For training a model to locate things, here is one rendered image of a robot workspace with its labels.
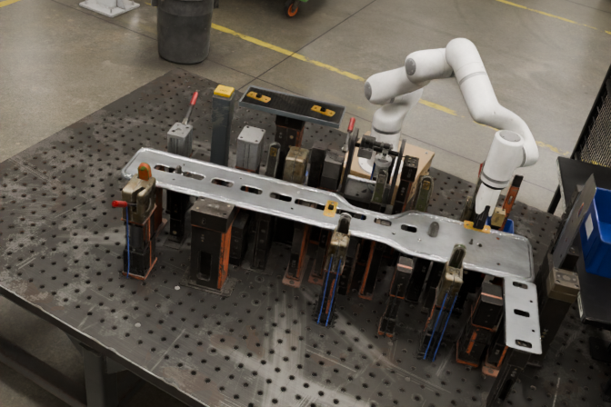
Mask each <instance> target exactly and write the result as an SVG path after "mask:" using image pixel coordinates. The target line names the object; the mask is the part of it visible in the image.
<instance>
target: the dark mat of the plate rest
mask: <svg viewBox="0 0 611 407"><path fill-rule="evenodd" d="M250 92H255V93H257V94H258V93H260V94H261V95H264V96H267V97H270V98H271V100H270V101H268V102H267V103H264V102H262V101H259V100H256V99H254V98H251V97H249V96H246V95H247V94H249V93H250ZM241 102H245V103H250V104H256V105H261V106H264V107H268V108H273V109H276V110H280V111H285V112H288V113H292V114H300V115H303V116H308V117H312V118H315V119H320V120H324V121H328V122H332V123H336V124H339V122H340V119H341V116H342V114H343V112H344V109H345V108H342V107H337V106H333V105H330V104H322V103H318V102H314V101H310V100H306V99H302V98H297V97H293V96H290V95H285V94H279V93H274V92H270V91H266V90H262V89H258V88H254V87H250V88H249V90H248V91H247V93H246V94H245V96H244V98H243V99H242V101H241ZM314 105H318V106H320V107H325V108H326V109H328V110H331V111H334V112H336V113H335V114H334V115H333V116H328V115H325V114H320V113H318V112H315V111H313V110H311V108H312V107H313V106H314Z"/></svg>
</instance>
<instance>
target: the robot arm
mask: <svg viewBox="0 0 611 407"><path fill-rule="evenodd" d="M449 77H456V80H457V82H458V84H459V87H460V89H461V92H462V95H463V97H464V99H465V101H466V105H467V108H468V110H469V113H470V114H471V116H472V118H473V120H474V121H475V122H477V123H479V124H484V125H488V126H491V127H494V128H495V129H497V130H499V131H498V132H496V134H495V137H494V140H493V143H492V144H491V147H490V150H489V153H488V156H487V158H486V163H485V166H484V168H483V171H482V173H481V182H482V183H481V185H480V188H479V190H478V193H477V195H476V215H475V218H474V221H473V223H474V225H473V227H474V228H476V229H481V230H483V228H484V226H485V223H486V218H487V216H489V217H490V216H491V215H492V213H493V211H494V210H495V207H496V202H497V199H498V196H499V194H500V191H501V190H503V189H505V188H506V187H507V186H508V184H509V181H510V178H511V176H512V173H513V172H514V170H515V169H516V168H520V167H528V166H531V165H533V164H535V163H536V162H537V160H538V156H539V154H538V149H537V146H536V142H535V139H534V137H533V135H532V134H531V132H530V130H529V128H528V126H527V125H526V123H525V122H524V121H523V120H522V119H521V118H520V117H519V116H518V115H516V114H514V113H513V112H511V111H509V110H507V109H505V108H504V107H503V106H501V105H500V104H499V103H498V101H497V100H496V95H495V93H494V90H493V88H492V85H491V83H490V81H489V78H488V76H487V73H486V69H485V68H484V65H483V62H482V60H481V57H480V55H479V53H478V51H477V49H476V47H475V45H474V44H473V43H472V42H470V41H469V40H467V39H465V38H457V39H454V40H452V41H450V42H449V43H448V44H447V46H446V48H439V49H429V50H422V51H417V52H413V53H412V54H410V55H409V56H408V57H407V58H406V60H405V66H403V67H400V68H397V69H394V70H390V71H386V72H383V73H379V74H374V75H372V76H370V77H369V78H368V79H367V80H366V83H365V86H364V93H365V96H366V99H367V100H368V101H369V102H370V103H372V104H384V105H383V106H382V107H380V108H379V109H378V110H376V111H375V113H374V116H373V121H372V128H371V134H370V136H374V137H376V141H378V142H382V141H383V142H384V143H389V144H393V145H394V149H393V150H392V151H396V152H397V149H398V144H399V138H400V133H401V127H402V123H403V119H404V117H405V115H406V114H407V113H408V112H409V111H410V110H411V109H412V108H413V107H414V106H415V105H416V103H417V102H418V101H419V99H420V97H421V95H422V93H423V87H425V86H427V85H428V84H429V83H430V82H431V80H433V79H441V78H449ZM375 157H376V151H373V154H372V157H371V160H369V159H365V158H361V157H359V161H358V163H359V166H360V167H361V169H362V170H363V171H365V172H366V173H368V174H371V173H372V169H373V165H374V160H375Z"/></svg>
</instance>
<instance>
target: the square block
mask: <svg viewBox="0 0 611 407"><path fill-rule="evenodd" d="M579 291H580V285H579V280H578V274H577V273H574V272H570V271H567V270H563V269H559V268H555V267H553V268H552V270H551V272H550V273H549V275H548V277H547V279H546V285H545V287H544V289H543V292H542V293H541V295H540V297H539V299H538V311H539V322H540V332H541V343H542V354H535V353H531V356H530V358H529V360H528V362H527V364H526V365H528V366H532V367H535V368H538V369H541V367H542V361H543V360H544V358H545V356H546V353H547V351H548V350H549V348H550V346H551V343H552V342H553V340H554V339H555V337H556V334H557V332H558V330H559V328H560V326H561V324H562V322H563V320H564V319H565V317H566V314H567V312H568V310H569V308H570V307H571V305H572V303H574V302H575V300H576V297H577V296H578V293H579Z"/></svg>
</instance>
